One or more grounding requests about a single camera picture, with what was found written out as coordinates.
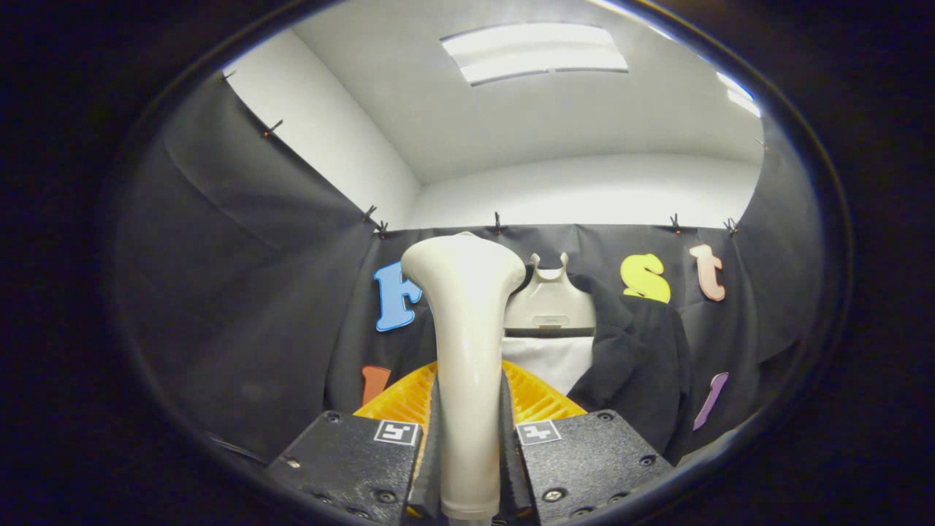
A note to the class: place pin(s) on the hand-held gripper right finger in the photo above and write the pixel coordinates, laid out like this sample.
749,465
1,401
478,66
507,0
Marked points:
584,460

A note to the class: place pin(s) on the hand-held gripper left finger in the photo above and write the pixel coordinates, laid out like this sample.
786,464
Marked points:
350,460

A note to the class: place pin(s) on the row of small black clips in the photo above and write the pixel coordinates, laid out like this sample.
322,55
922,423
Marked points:
497,223

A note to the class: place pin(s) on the black backdrop cloth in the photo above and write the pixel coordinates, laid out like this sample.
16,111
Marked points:
241,292

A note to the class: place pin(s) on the black suit jacket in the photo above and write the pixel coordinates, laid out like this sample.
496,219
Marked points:
635,351

